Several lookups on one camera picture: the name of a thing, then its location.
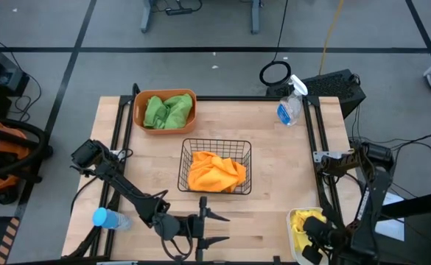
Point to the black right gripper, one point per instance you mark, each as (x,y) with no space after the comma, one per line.
(329,243)

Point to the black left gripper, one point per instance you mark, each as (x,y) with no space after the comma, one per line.
(167,226)

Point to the orange microfiber towel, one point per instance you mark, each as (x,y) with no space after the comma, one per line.
(207,182)
(204,162)
(235,173)

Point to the green microfiber towel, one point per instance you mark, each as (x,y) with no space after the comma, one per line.
(180,110)
(154,112)

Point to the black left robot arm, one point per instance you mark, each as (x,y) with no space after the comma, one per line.
(126,187)

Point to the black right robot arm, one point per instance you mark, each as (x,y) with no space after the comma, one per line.
(373,206)

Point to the white plastic bin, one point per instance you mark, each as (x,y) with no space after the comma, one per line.
(289,235)

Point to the white paper sheet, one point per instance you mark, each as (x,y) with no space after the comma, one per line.
(390,230)

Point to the black metal bar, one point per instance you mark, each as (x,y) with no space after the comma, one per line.
(421,204)

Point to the water bottle blue cap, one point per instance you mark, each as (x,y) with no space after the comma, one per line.
(108,219)

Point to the orange plastic bin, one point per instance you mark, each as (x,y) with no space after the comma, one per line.
(138,110)

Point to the clear spray bottle blue label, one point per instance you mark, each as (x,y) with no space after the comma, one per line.
(290,106)

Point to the black perforated computer case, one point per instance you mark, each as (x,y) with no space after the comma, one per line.
(333,86)

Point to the grey desk leg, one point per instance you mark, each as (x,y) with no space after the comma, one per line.
(146,16)
(255,16)

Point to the orange black vacuum cleaner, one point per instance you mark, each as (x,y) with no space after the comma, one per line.
(12,145)

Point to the black power strip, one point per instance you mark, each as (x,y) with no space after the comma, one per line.
(178,11)

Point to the black aluminium table frame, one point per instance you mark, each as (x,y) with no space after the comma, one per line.
(237,98)

